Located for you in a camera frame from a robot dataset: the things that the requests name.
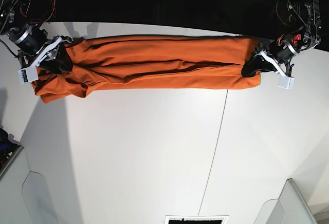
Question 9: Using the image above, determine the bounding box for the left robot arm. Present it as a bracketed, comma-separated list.
[241, 0, 322, 80]

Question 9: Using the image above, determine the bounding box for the orange t-shirt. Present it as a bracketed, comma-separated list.
[32, 35, 261, 103]

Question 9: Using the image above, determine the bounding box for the black white marker card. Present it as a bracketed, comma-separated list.
[164, 215, 229, 224]

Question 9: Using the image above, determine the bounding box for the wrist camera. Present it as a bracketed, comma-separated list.
[18, 66, 39, 84]
[279, 76, 295, 89]

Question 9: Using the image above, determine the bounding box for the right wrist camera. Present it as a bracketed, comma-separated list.
[18, 66, 39, 84]

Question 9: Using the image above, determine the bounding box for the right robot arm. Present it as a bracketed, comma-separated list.
[1, 0, 73, 74]

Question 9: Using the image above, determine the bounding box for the white side panel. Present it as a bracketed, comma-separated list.
[254, 179, 317, 224]

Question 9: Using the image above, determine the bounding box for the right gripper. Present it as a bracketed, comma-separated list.
[18, 35, 73, 74]

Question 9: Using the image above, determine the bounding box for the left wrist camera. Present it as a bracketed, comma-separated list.
[279, 76, 295, 89]

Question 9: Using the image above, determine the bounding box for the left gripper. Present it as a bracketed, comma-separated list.
[241, 46, 295, 78]

